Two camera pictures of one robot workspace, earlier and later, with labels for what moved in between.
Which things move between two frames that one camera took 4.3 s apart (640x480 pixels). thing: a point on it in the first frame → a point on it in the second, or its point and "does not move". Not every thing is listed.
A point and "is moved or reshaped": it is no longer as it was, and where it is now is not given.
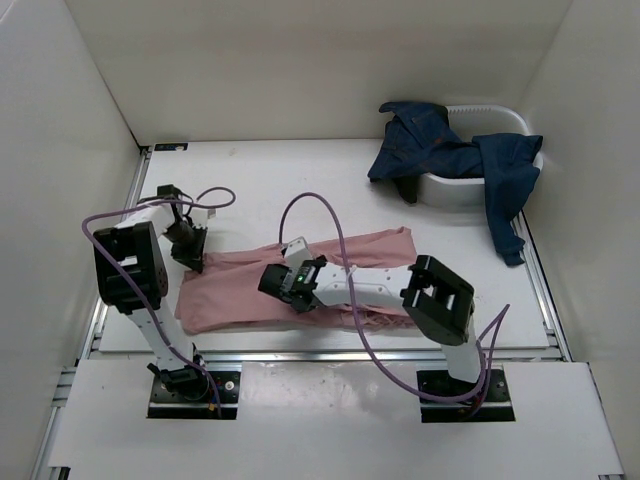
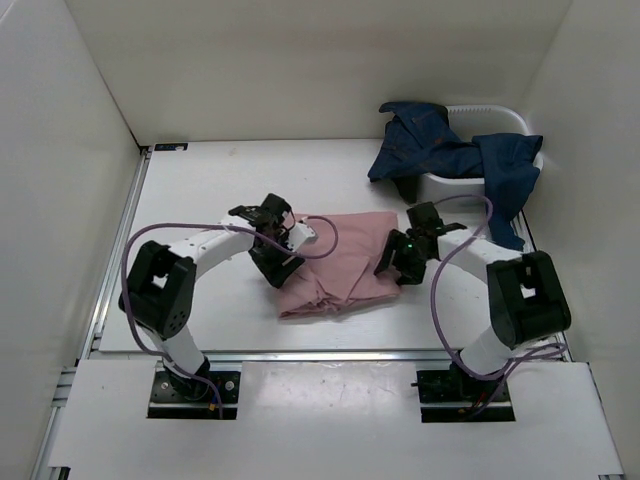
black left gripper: (193, 257) → (274, 271)
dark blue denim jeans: (418, 140) does not move
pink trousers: (226, 295) is moved or reshaped
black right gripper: (322, 258) → (410, 275)
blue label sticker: (171, 147) does not move
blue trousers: (510, 178) does not move
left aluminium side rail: (42, 470) does not move
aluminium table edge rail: (322, 357) does not move
